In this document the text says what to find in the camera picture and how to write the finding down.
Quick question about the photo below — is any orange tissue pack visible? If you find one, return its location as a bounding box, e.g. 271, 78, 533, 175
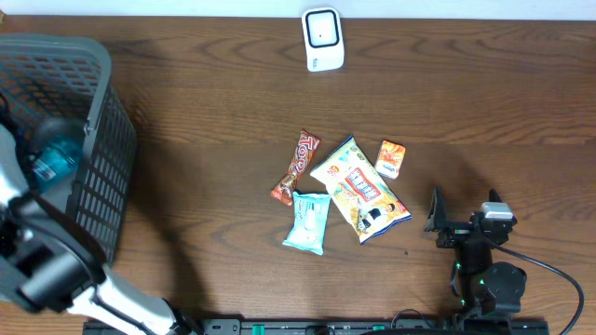
374, 141, 406, 180

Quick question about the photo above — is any yellow snack bag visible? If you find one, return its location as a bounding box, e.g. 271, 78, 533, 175
310, 136, 412, 244

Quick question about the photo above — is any teal wet wipes pack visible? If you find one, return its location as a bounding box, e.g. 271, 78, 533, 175
282, 192, 331, 256

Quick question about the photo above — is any orange chocolate bar wrapper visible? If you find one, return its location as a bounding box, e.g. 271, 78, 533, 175
270, 129, 320, 207

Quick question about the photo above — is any teal mouthwash bottle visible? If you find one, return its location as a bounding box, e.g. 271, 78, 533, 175
30, 133, 85, 193

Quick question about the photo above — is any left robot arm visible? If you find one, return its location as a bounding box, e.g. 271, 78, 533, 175
1, 111, 204, 334

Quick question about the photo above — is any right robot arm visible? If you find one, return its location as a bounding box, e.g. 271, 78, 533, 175
424, 189, 527, 316

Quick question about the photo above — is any white barcode scanner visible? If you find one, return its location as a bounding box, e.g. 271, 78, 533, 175
302, 7, 345, 73

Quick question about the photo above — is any grey plastic mesh basket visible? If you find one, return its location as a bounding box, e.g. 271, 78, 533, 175
1, 33, 137, 261

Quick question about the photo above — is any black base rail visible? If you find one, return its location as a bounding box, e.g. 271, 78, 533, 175
83, 317, 550, 335

